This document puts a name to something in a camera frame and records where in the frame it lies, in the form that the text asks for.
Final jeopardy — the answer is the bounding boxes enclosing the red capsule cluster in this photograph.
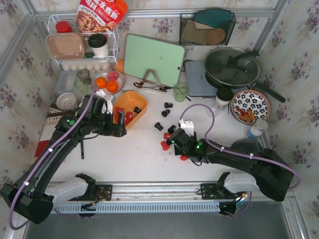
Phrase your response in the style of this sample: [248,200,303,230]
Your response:
[160,141,170,151]

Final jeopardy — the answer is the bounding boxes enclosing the red capsule pair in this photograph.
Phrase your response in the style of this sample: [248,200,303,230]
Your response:
[163,133,171,139]
[115,107,124,112]

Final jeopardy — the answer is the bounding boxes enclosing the black handled fork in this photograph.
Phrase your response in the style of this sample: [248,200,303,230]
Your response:
[80,140,85,160]

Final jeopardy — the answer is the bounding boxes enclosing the orange storage basket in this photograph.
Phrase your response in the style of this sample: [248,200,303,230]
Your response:
[113,91,148,130]

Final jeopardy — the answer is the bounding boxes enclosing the grey blue cloth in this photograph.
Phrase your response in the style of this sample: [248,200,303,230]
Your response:
[231,138,264,153]

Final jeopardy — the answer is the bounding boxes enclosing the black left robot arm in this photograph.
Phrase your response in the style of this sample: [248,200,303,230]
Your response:
[0,95,127,230]

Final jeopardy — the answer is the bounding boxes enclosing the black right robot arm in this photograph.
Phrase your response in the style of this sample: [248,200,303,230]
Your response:
[168,128,294,202]

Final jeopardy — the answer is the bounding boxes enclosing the clear storage box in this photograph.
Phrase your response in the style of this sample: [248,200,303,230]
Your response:
[55,71,77,95]

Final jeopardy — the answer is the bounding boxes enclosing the coffee cup black lid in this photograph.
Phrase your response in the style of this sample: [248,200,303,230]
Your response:
[216,87,234,110]

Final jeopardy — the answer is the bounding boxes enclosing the orange right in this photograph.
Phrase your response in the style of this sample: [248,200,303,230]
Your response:
[106,81,119,93]

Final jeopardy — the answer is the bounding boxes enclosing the orange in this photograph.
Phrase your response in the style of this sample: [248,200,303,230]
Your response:
[106,81,119,93]
[95,77,107,89]

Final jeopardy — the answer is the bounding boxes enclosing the orange left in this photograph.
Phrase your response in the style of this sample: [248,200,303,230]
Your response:
[95,77,107,89]

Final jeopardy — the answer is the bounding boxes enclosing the striped cloth mat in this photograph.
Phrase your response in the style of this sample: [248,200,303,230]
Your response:
[33,104,66,162]

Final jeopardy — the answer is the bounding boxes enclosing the black capsule top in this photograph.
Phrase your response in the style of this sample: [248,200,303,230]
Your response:
[164,102,173,109]

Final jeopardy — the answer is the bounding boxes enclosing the fruit bowl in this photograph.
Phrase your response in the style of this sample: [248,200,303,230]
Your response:
[91,70,125,95]

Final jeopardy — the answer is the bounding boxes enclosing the peach in bowl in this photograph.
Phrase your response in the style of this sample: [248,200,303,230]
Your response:
[107,71,120,81]

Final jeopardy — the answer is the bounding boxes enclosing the grey glass jar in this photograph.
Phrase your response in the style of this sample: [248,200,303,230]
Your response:
[74,69,92,98]

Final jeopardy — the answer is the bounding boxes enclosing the clear plastic cup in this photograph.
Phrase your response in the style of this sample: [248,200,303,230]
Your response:
[209,101,222,117]

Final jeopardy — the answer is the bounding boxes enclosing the copper spoon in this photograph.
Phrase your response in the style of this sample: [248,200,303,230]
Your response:
[134,82,167,92]

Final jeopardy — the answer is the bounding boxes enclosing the egg tray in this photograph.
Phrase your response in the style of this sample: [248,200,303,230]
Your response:
[61,63,113,72]

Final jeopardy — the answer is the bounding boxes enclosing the green glass cup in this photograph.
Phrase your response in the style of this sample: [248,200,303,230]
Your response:
[173,83,188,102]

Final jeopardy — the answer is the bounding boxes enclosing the orange sponge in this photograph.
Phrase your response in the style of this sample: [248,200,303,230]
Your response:
[115,59,124,74]

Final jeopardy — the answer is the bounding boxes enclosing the grey induction cooker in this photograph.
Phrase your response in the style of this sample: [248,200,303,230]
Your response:
[183,60,217,98]

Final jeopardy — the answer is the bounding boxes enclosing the fried food pieces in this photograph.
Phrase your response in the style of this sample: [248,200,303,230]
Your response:
[236,107,256,122]

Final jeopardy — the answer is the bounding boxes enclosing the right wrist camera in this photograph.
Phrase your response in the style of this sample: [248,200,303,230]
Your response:
[179,119,194,136]

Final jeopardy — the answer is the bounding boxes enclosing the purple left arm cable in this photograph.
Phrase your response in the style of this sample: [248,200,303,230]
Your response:
[8,83,99,231]

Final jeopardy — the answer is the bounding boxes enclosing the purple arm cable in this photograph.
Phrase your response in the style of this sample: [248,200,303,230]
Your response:
[179,103,301,217]
[8,83,99,231]

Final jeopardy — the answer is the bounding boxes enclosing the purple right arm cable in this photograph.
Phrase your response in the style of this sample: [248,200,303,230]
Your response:
[179,103,301,217]

